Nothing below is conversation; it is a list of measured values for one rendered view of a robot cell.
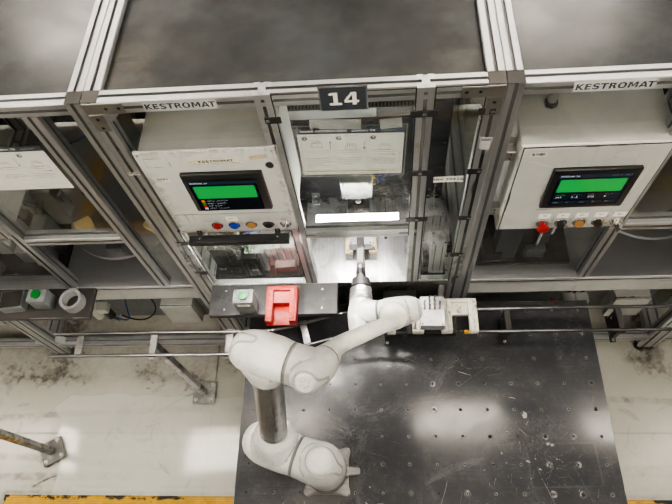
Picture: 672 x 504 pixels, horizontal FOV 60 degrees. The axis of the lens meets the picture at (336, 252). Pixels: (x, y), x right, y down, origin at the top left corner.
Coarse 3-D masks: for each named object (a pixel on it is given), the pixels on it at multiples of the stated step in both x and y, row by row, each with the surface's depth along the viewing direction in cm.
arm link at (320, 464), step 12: (300, 444) 216; (312, 444) 212; (324, 444) 212; (300, 456) 213; (312, 456) 208; (324, 456) 208; (336, 456) 210; (300, 468) 210; (312, 468) 206; (324, 468) 206; (336, 468) 209; (300, 480) 214; (312, 480) 208; (324, 480) 207; (336, 480) 212
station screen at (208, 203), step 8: (192, 184) 177; (200, 184) 177; (208, 184) 177; (216, 184) 177; (224, 184) 177; (232, 184) 177; (240, 184) 177; (248, 184) 177; (256, 184) 176; (192, 192) 181; (256, 192) 180; (200, 200) 185; (208, 200) 185; (216, 200) 185; (224, 200) 185; (232, 200) 184; (240, 200) 184; (248, 200) 184; (256, 200) 184; (208, 208) 189; (216, 208) 189; (224, 208) 189; (232, 208) 189; (240, 208) 189; (248, 208) 188; (256, 208) 188; (264, 208) 188
